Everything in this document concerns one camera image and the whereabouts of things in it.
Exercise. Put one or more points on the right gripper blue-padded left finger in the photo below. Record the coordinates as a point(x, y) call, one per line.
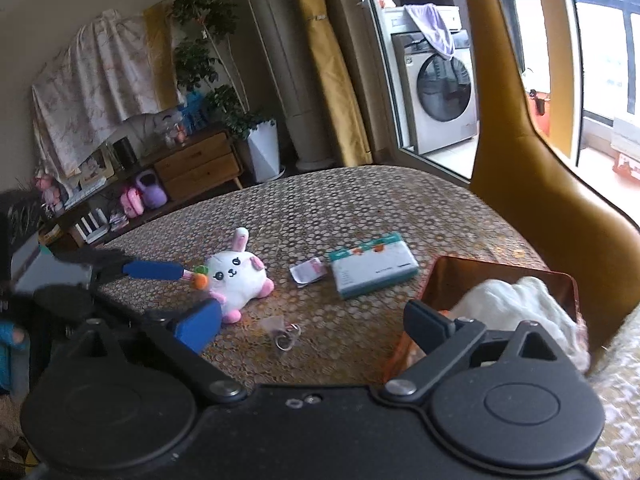
point(174, 343)

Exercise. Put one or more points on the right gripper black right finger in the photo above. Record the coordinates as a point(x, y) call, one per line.
point(447, 345)

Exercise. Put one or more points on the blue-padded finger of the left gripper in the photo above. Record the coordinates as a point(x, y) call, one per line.
point(153, 270)

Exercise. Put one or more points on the white bunny plush toy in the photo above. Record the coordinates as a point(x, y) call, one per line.
point(233, 278)

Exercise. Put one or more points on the white fluffy cloth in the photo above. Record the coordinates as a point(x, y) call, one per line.
point(502, 306)

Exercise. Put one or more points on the white pink paper tag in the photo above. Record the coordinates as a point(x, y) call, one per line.
point(308, 272)

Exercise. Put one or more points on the red open box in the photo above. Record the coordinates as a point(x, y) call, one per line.
point(452, 277)

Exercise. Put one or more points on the purple kettlebell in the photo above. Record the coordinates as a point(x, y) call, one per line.
point(152, 192)

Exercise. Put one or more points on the teal white tissue pack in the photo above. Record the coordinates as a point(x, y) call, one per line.
point(372, 265)

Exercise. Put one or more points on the wooden drawer cabinet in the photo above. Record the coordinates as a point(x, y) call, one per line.
point(205, 161)

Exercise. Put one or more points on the white plant pot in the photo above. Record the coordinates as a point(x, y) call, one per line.
point(260, 152)

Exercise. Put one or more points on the white houndstooth cushion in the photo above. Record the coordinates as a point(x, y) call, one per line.
point(616, 381)

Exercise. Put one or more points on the mustard leather chair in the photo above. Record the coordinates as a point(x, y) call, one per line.
point(573, 228)

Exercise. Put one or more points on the floral cloth cover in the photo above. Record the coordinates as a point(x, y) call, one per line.
point(114, 68)

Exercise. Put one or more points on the white washing machine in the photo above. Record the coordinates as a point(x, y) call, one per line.
point(439, 94)

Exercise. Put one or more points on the red white crate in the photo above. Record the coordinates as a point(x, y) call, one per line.
point(626, 157)

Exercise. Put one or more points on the green potted plant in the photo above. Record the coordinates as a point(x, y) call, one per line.
point(204, 60)

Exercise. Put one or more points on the white standing air conditioner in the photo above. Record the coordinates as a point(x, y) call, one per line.
point(281, 31)

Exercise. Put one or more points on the purple cloth on washer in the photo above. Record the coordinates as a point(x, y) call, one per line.
point(433, 28)

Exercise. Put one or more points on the yellow curtain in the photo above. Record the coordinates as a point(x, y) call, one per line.
point(336, 85)

